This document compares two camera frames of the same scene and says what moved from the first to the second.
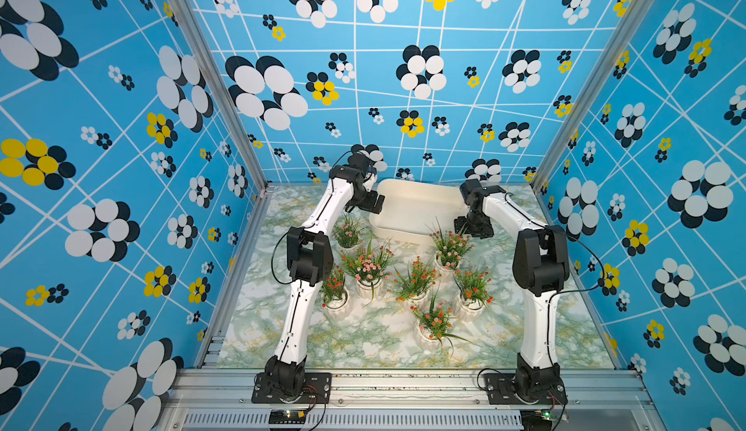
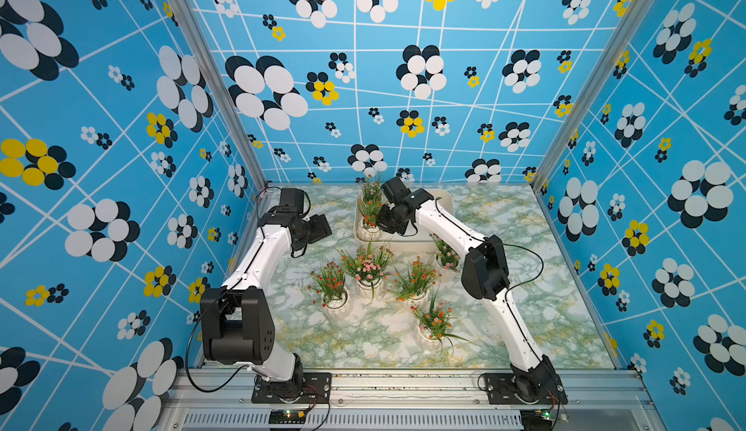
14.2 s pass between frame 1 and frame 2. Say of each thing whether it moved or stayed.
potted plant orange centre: stayed
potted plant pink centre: stayed
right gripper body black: moved
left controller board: stayed
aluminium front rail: stayed
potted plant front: stayed
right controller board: stayed
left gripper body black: moved
